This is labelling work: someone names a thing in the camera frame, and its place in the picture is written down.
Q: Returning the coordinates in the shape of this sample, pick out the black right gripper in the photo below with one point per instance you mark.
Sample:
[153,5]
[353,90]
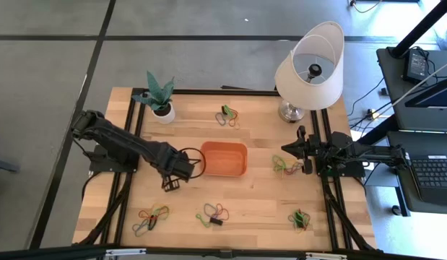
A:
[309,150]

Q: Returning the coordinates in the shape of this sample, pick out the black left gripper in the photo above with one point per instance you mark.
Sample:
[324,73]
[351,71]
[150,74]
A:
[176,164]

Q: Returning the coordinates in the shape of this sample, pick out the blue rubber band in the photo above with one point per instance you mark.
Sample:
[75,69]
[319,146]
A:
[136,227]
[205,207]
[220,119]

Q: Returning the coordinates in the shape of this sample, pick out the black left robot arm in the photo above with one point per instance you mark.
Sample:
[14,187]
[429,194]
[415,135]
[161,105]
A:
[118,139]

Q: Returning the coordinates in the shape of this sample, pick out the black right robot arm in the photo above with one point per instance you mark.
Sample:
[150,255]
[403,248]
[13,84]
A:
[371,153]

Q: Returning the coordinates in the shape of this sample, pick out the orange plastic bin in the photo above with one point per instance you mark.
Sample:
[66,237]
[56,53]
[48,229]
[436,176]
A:
[223,159]

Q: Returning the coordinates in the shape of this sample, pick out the white table lamp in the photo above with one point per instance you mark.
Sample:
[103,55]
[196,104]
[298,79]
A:
[317,97]

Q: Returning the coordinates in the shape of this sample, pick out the potted green plant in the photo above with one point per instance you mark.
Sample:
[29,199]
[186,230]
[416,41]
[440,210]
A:
[164,113]

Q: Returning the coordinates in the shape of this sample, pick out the floor power plug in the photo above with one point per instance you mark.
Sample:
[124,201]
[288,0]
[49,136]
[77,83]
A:
[372,115]

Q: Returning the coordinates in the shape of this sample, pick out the small black floor plug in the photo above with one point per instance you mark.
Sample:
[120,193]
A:
[384,91]

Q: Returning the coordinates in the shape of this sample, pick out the black side desk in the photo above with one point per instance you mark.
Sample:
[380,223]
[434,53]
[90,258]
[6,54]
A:
[396,94]

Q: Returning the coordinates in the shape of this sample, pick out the black caster wheel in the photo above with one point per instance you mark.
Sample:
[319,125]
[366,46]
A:
[395,210]

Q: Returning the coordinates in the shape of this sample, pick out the black laptop keyboard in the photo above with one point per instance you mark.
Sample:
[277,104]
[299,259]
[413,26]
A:
[432,173]

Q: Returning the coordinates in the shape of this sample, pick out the black power adapter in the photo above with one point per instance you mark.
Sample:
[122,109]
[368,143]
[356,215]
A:
[414,66]

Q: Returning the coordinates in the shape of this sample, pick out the dark laptop screen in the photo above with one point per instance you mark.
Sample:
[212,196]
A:
[436,95]

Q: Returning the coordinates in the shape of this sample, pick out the black stand pole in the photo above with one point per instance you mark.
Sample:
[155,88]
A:
[421,27]

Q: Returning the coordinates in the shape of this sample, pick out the dark grey furniture foot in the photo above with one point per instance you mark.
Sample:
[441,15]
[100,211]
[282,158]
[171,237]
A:
[3,166]

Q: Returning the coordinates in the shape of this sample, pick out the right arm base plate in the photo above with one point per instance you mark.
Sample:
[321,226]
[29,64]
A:
[353,171]

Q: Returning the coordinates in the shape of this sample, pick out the black aluminium table frame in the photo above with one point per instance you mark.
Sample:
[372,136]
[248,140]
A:
[226,92]

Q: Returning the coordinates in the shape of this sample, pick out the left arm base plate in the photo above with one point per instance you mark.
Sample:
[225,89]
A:
[100,164]

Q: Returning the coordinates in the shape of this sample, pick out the silver aluminium bracket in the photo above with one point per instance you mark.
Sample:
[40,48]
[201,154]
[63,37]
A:
[326,256]
[125,252]

